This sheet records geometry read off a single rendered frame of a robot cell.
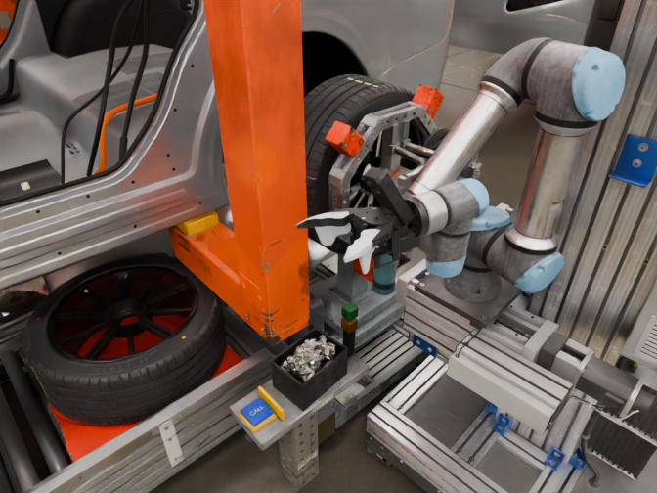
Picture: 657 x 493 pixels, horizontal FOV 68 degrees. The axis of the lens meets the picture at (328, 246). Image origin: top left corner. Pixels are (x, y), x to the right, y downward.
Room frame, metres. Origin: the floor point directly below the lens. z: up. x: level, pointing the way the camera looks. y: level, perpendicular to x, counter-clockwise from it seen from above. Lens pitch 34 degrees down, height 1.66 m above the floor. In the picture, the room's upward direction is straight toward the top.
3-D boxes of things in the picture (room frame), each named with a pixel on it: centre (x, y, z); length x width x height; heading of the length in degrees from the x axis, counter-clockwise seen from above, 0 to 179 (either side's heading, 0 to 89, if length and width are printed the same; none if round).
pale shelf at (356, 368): (1.00, 0.08, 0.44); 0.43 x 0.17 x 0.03; 132
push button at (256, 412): (0.88, 0.21, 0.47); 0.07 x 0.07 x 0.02; 42
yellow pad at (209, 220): (1.58, 0.51, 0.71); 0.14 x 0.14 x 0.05; 42
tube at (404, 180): (1.44, -0.23, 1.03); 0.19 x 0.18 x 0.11; 42
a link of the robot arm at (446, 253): (0.81, -0.23, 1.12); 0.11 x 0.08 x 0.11; 31
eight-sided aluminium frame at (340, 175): (1.60, -0.22, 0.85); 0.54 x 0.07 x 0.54; 132
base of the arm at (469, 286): (1.04, -0.39, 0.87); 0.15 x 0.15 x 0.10
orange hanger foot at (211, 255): (1.46, 0.40, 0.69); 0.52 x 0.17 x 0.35; 42
